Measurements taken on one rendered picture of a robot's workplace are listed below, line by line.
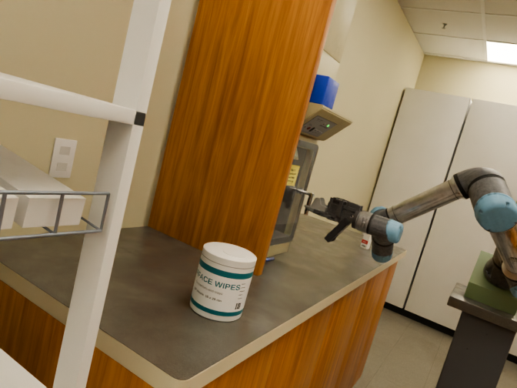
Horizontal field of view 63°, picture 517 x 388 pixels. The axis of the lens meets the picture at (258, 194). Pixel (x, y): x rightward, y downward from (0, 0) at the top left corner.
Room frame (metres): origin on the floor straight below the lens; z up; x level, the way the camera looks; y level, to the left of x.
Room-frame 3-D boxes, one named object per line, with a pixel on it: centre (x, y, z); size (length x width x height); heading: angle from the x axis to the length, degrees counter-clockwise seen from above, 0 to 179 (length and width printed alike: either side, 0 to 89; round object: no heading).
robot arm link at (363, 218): (1.50, -0.39, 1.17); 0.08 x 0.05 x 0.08; 152
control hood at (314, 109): (1.52, -0.15, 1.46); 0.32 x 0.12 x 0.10; 152
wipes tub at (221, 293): (0.97, 0.03, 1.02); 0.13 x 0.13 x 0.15
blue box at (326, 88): (1.43, -0.10, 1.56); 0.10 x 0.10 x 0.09; 62
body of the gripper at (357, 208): (1.54, -0.32, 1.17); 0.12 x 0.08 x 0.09; 62
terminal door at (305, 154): (1.54, -0.11, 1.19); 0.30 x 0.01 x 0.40; 151
